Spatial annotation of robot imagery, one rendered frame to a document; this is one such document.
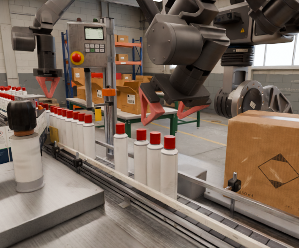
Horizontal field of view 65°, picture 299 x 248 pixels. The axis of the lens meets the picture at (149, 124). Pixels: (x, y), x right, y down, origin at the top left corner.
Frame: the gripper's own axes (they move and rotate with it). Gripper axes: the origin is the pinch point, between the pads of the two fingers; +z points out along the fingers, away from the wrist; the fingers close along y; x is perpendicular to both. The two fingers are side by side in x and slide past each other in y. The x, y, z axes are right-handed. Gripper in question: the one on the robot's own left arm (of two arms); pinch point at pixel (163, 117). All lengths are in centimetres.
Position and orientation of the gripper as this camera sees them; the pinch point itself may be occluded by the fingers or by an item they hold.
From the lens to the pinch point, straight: 49.6
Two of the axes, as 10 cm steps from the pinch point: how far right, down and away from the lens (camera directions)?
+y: -8.1, 1.5, -5.7
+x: 4.7, 7.5, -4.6
